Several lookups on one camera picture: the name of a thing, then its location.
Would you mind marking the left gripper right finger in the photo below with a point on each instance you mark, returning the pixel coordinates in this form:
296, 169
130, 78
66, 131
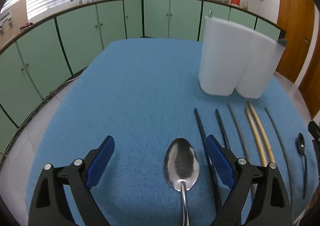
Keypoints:
270, 204

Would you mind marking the green lower kitchen cabinets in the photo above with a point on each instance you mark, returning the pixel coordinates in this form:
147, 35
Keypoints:
57, 48

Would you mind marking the blue towel mat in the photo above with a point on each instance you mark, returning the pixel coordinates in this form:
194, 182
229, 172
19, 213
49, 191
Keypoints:
144, 93

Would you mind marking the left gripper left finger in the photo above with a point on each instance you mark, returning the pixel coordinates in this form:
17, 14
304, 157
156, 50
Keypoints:
49, 205

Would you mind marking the bamboo chopstick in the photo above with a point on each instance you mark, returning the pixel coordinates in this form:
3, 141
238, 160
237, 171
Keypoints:
258, 142
262, 133

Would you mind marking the small dark spoon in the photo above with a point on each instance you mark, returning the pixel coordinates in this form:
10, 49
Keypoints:
300, 145

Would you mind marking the large silver spoon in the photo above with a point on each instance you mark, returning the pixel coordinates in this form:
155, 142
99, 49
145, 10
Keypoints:
181, 170

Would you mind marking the brown wooden door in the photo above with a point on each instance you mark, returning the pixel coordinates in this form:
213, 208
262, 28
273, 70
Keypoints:
297, 18
309, 87

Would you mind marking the cardboard box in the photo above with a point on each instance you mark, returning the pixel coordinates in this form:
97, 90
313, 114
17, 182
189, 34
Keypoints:
12, 19

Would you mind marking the white double utensil holder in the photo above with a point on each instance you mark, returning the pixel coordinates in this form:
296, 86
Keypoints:
236, 58

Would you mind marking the grey chopstick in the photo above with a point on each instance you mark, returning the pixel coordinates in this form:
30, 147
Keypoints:
240, 133
288, 164

